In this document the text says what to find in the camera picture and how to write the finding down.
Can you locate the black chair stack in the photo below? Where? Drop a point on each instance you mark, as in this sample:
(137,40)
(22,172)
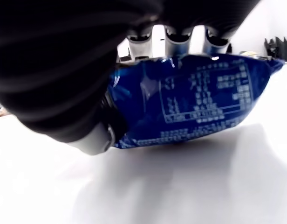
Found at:
(275,47)

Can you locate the blue Oreo cookie package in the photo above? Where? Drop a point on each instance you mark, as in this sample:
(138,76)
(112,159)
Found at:
(192,98)

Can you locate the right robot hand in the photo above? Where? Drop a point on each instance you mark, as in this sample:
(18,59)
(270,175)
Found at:
(52,58)

